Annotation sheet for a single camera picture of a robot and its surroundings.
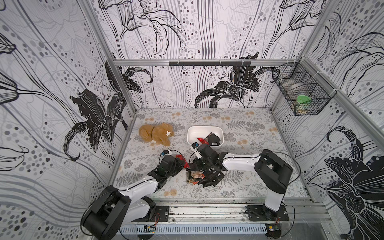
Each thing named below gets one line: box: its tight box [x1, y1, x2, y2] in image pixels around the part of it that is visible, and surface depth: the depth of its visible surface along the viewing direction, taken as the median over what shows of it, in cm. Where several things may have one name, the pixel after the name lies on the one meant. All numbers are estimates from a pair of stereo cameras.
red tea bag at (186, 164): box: [175, 154, 190, 169], surface depth 88 cm
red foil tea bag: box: [197, 137, 210, 146], surface depth 98 cm
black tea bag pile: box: [197, 163, 228, 188], surface depth 84 cm
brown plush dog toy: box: [138, 122, 175, 147], surface depth 95 cm
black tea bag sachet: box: [204, 132, 221, 146], surface depth 103 cm
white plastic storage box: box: [187, 126, 224, 150], surface depth 103 cm
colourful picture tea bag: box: [188, 171, 205, 185], surface depth 84 cm
